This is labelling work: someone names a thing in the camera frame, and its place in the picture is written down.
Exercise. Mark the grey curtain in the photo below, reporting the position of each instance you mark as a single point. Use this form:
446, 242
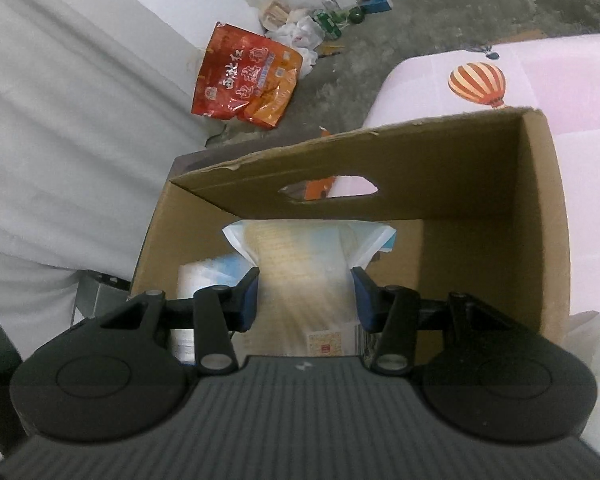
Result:
88, 133

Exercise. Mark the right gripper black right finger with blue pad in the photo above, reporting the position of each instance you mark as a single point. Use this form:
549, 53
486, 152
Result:
397, 314

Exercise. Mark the brown cardboard box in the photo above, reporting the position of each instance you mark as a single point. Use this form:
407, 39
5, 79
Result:
476, 201

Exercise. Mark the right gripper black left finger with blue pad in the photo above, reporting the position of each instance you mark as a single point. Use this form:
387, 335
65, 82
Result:
200, 328

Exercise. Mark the blue white tissue pack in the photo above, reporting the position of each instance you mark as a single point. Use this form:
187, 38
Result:
306, 300

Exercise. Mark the red orange snack bag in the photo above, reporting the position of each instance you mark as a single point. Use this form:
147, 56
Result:
245, 76

